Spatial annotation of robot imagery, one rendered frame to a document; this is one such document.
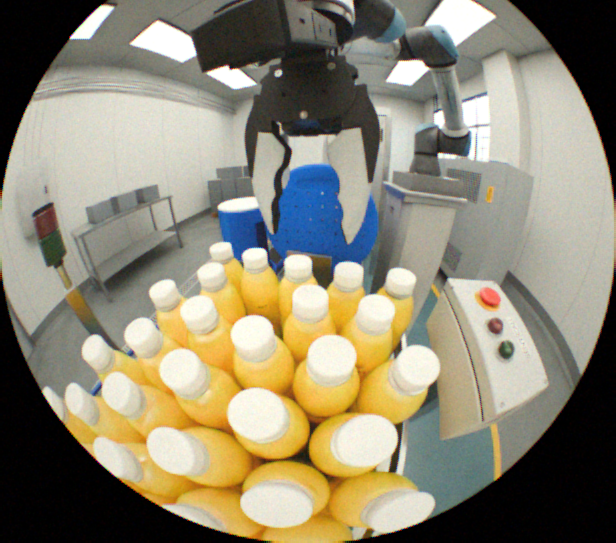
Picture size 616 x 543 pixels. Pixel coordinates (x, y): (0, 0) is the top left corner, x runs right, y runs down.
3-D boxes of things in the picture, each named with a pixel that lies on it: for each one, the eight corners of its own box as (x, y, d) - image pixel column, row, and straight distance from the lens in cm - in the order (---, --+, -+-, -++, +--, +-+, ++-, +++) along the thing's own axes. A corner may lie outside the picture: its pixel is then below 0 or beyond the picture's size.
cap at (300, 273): (316, 276, 26) (316, 265, 25) (290, 283, 25) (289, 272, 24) (304, 262, 29) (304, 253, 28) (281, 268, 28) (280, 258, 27)
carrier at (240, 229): (249, 338, 136) (287, 326, 138) (216, 215, 84) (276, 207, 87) (242, 310, 155) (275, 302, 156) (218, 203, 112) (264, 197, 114)
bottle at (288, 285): (324, 348, 39) (331, 277, 25) (291, 361, 38) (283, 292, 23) (309, 324, 43) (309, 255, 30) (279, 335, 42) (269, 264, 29)
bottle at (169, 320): (222, 347, 43) (189, 278, 30) (231, 375, 39) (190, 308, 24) (192, 356, 44) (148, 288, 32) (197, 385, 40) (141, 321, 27)
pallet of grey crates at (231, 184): (267, 209, 481) (264, 164, 465) (254, 219, 411) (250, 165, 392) (228, 209, 536) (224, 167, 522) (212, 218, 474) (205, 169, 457)
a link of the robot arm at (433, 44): (443, 142, 100) (404, 26, 77) (473, 146, 98) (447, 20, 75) (438, 159, 91) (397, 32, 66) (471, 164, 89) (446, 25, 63)
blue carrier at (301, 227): (367, 204, 129) (368, 163, 125) (371, 282, 48) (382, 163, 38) (327, 202, 131) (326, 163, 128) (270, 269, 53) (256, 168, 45)
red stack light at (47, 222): (59, 228, 42) (54, 206, 42) (35, 243, 43) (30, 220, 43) (60, 225, 49) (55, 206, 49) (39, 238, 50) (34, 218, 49)
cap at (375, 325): (357, 303, 22) (360, 292, 21) (389, 308, 23) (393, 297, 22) (354, 329, 20) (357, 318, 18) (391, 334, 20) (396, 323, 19)
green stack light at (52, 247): (68, 255, 43) (59, 228, 42) (45, 271, 44) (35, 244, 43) (67, 249, 49) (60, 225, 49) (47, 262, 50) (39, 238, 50)
